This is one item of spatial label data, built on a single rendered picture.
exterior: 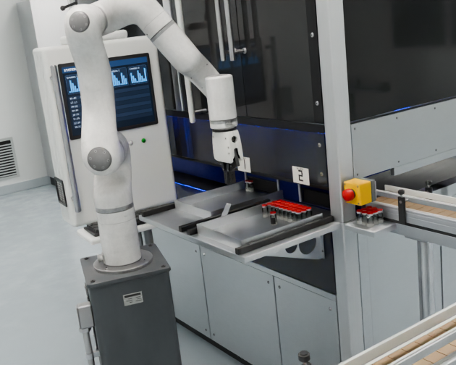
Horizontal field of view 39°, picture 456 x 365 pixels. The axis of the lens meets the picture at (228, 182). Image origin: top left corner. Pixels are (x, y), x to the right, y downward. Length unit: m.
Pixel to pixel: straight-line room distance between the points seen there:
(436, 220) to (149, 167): 1.33
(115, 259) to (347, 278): 0.78
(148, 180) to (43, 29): 4.30
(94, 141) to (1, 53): 5.46
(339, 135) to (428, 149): 0.46
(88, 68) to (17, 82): 5.45
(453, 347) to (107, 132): 1.12
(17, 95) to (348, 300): 5.62
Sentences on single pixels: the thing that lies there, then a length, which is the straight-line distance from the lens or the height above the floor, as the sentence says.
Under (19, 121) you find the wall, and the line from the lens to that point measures 7.37.
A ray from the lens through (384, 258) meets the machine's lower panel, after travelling 2.35.
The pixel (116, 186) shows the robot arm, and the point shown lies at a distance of 1.99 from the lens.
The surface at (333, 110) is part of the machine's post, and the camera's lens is 2.07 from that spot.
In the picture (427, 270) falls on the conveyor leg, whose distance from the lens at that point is 2.18.
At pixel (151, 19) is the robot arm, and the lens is 1.89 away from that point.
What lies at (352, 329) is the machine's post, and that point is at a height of 0.49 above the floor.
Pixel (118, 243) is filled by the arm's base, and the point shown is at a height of 0.95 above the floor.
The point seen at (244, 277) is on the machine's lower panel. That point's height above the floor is 0.51.
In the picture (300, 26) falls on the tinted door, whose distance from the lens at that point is 2.16.
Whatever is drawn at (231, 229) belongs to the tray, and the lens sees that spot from 2.19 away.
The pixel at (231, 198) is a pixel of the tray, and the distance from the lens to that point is 2.56.
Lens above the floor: 1.57
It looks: 14 degrees down
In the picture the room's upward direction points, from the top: 6 degrees counter-clockwise
